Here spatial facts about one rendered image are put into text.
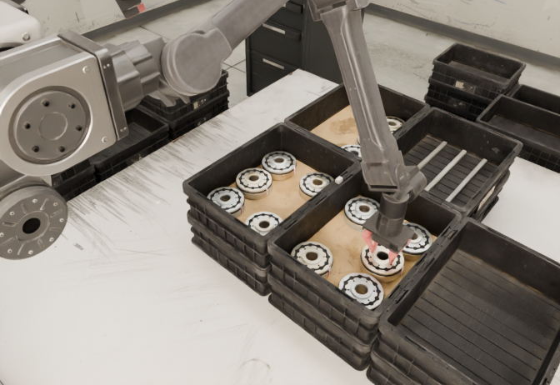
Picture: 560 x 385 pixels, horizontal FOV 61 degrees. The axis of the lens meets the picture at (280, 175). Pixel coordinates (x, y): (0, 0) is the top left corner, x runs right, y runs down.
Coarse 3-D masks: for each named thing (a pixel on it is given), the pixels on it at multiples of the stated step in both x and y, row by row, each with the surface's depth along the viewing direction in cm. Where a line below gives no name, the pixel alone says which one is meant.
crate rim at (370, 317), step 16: (352, 176) 127; (448, 208) 118; (288, 224) 113; (448, 224) 114; (272, 240) 109; (272, 256) 109; (288, 256) 106; (304, 272) 103; (416, 272) 103; (320, 288) 102; (336, 288) 100; (400, 288) 101; (352, 304) 97; (384, 304) 97; (368, 320) 96
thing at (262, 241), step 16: (272, 128) 143; (288, 128) 144; (320, 144) 138; (224, 160) 132; (352, 160) 132; (192, 176) 126; (192, 192) 121; (320, 192) 122; (208, 208) 119; (304, 208) 117; (240, 224) 113; (256, 240) 111
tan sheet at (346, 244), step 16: (336, 224) 127; (320, 240) 123; (336, 240) 123; (352, 240) 123; (432, 240) 124; (336, 256) 119; (352, 256) 119; (336, 272) 115; (352, 272) 115; (384, 288) 112
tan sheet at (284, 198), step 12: (300, 168) 145; (288, 180) 141; (276, 192) 136; (288, 192) 137; (252, 204) 133; (264, 204) 133; (276, 204) 133; (288, 204) 133; (300, 204) 133; (240, 216) 129
